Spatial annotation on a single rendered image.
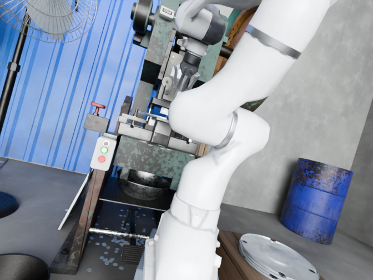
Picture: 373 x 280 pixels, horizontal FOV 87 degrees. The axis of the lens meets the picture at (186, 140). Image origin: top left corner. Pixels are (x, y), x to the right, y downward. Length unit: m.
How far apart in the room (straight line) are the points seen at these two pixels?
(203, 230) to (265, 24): 0.40
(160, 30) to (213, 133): 0.87
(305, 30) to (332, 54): 3.44
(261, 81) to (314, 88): 3.14
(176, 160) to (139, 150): 0.20
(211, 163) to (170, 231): 0.17
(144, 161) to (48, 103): 1.67
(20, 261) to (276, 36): 1.16
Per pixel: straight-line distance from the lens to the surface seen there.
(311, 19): 0.40
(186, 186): 0.46
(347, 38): 4.10
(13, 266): 1.17
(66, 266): 1.16
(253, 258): 0.87
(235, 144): 0.46
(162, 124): 1.07
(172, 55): 1.23
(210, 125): 0.42
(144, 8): 1.29
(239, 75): 0.40
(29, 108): 2.57
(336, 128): 3.85
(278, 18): 0.39
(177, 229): 0.45
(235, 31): 1.70
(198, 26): 0.78
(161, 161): 1.03
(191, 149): 1.14
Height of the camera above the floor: 0.73
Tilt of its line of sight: 1 degrees down
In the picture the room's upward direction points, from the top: 16 degrees clockwise
